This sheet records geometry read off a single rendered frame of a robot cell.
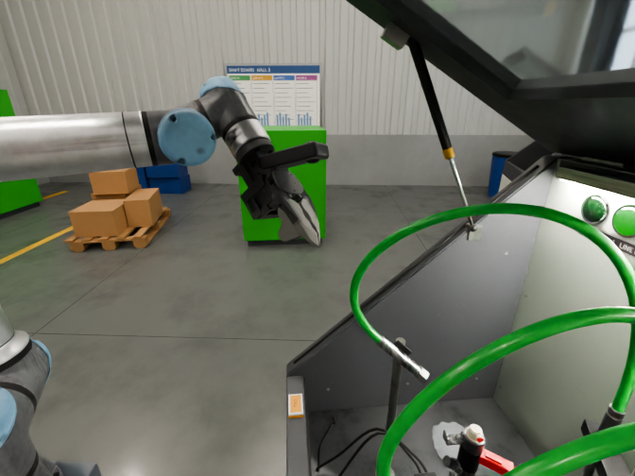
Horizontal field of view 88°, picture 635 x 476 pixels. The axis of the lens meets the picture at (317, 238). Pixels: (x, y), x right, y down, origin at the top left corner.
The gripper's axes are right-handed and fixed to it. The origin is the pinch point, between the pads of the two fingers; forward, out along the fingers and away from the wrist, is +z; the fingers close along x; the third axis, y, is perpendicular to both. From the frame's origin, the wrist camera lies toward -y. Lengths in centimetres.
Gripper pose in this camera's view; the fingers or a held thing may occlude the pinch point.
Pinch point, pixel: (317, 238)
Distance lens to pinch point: 55.1
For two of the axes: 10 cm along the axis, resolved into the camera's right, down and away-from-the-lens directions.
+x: -5.1, 1.1, -8.6
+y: -7.0, 5.3, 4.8
